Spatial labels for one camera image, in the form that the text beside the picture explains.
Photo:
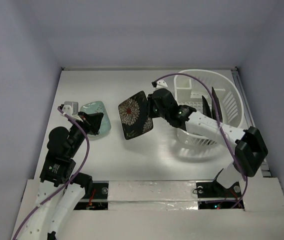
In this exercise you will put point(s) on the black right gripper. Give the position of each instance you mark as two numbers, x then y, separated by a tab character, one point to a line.
150	105

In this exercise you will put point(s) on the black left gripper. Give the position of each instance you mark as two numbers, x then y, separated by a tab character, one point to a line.
93	121

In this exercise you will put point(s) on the light green speckled plate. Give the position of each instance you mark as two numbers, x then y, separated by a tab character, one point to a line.
98	107

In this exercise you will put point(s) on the black floral square plate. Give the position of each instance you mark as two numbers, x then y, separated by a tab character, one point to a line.
134	118

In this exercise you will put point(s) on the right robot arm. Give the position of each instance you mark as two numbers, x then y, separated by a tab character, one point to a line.
246	146

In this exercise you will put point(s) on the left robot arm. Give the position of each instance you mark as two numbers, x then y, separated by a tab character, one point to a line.
60	186

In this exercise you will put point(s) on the white plastic dish rack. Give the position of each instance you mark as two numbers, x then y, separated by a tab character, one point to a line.
190	92

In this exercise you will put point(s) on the dark teal square plate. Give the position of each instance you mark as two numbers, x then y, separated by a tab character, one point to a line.
216	108

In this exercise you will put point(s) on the silver foil tape strip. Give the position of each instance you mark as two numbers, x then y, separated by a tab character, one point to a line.
152	195

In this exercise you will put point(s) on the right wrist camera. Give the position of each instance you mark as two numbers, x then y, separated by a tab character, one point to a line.
158	84

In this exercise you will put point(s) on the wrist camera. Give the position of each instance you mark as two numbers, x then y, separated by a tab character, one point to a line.
158	84
69	108

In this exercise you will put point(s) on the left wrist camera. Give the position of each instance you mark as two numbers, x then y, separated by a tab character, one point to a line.
69	108

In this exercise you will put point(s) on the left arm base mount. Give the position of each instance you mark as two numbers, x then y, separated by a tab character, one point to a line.
96	200

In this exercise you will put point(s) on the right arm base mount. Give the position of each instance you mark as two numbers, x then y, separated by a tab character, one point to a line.
212	196

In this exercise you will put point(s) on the metal rail at right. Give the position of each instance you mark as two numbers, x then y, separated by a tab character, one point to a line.
264	168

